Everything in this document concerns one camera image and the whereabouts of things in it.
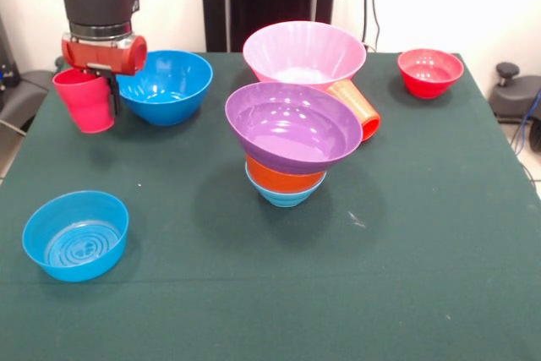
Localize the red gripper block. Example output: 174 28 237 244
61 31 149 118

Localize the ribbed pink-red cup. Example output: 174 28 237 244
52 68 115 134

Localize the deep blue bowl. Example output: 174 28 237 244
116 50 214 128

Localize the flat-bottomed blue bowl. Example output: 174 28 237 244
21 190 130 284

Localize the wide purple bowl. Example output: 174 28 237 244
224 81 363 175

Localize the orange bowl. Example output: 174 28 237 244
245 154 328 193

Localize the large pink bowl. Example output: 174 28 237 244
242 20 367 86

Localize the ribbed cyan bowl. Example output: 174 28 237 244
245 172 327 209

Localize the red cup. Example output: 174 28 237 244
325 79 381 142

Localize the grey black equipment base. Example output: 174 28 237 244
489 62 541 125
0 68 56 134

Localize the dark green table cloth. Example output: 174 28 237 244
0 51 541 361

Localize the small crimson bowl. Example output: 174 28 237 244
396 48 465 100

